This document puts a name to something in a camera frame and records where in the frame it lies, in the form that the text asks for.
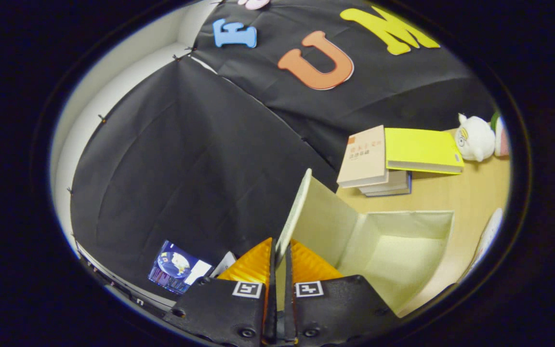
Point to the watermelon slice plush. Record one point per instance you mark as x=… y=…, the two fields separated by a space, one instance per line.
x=500 y=137

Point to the white canvas shoe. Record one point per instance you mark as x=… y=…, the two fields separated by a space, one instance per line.
x=489 y=236

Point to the white printed sheet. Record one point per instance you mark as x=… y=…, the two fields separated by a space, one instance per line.
x=224 y=264

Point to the grey book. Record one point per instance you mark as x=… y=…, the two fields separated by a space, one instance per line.
x=390 y=185

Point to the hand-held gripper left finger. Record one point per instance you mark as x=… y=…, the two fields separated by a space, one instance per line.
x=271 y=313

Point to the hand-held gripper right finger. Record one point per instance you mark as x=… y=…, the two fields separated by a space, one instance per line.
x=289 y=313

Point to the white plush toy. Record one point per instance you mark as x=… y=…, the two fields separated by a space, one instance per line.
x=475 y=140

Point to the black backdrop cloth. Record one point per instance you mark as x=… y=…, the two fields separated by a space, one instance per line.
x=186 y=168

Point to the row of small cloth clips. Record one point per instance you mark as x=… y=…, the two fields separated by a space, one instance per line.
x=177 y=57

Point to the lit display screen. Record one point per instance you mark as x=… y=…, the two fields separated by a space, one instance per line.
x=174 y=267

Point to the cream fabric storage box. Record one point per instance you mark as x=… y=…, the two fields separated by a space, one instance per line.
x=393 y=255

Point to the yellow book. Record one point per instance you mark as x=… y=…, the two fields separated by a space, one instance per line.
x=419 y=147

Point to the beige book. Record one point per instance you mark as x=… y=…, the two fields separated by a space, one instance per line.
x=364 y=154

